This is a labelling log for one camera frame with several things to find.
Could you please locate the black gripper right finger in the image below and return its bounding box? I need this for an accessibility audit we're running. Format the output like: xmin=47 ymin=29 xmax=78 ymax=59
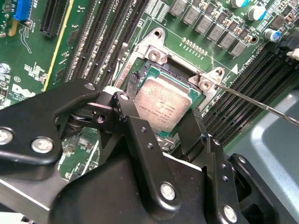
xmin=178 ymin=109 xmax=281 ymax=224

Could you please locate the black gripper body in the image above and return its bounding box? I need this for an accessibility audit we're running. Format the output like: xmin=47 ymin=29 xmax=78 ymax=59
xmin=49 ymin=151 xmax=220 ymax=224

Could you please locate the silver green CPU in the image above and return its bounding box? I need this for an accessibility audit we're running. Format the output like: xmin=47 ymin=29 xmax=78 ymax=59
xmin=134 ymin=66 xmax=201 ymax=137

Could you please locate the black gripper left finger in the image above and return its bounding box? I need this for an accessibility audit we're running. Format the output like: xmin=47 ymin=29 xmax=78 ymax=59
xmin=0 ymin=72 xmax=182 ymax=217

